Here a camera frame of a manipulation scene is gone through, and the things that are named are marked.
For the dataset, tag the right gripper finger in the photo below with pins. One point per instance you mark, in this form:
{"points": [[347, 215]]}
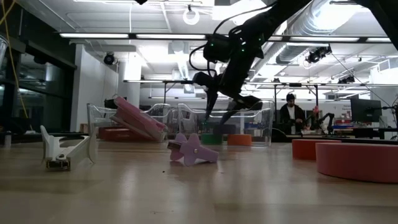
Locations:
{"points": [[210, 90], [247, 103]]}

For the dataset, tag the green tape roll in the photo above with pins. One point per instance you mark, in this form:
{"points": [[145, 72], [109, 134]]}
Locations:
{"points": [[211, 139]]}

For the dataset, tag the red tape roll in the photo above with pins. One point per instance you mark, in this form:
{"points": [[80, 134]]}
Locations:
{"points": [[303, 150]]}

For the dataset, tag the pink stapler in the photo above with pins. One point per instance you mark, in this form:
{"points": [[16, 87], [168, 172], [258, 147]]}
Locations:
{"points": [[136, 118]]}

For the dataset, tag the red stapler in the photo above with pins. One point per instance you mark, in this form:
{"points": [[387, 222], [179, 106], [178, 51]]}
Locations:
{"points": [[109, 134]]}

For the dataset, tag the pink tape roll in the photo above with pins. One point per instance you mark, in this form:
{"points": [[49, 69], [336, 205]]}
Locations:
{"points": [[357, 161]]}

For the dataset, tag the pale grey-green staple remover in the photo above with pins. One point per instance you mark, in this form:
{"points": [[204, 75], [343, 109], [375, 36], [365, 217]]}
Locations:
{"points": [[77, 152]]}

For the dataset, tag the clear plastic bin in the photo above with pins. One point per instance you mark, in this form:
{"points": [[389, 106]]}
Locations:
{"points": [[94, 118], [264, 124]]}

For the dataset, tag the person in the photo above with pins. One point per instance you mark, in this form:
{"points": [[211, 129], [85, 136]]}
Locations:
{"points": [[292, 116]]}

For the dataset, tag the small red object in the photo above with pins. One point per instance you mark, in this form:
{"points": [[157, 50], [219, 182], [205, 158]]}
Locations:
{"points": [[315, 110]]}

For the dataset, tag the black computer monitor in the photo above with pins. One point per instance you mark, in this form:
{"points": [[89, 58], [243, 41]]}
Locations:
{"points": [[365, 110], [109, 104]]}

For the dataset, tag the long ceiling light bar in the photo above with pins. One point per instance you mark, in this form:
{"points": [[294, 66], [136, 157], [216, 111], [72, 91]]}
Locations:
{"points": [[93, 36]]}

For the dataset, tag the brown cardboard box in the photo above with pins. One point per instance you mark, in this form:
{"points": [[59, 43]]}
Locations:
{"points": [[85, 128]]}

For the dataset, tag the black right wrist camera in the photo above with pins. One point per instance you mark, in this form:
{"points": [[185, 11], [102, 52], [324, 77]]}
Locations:
{"points": [[217, 48]]}

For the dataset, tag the black hanging camera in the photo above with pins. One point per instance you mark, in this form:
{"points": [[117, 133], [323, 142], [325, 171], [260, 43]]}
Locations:
{"points": [[109, 58], [346, 80], [317, 54]]}

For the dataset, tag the silver ventilation duct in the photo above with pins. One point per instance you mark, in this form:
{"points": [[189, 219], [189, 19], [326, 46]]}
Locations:
{"points": [[311, 25]]}

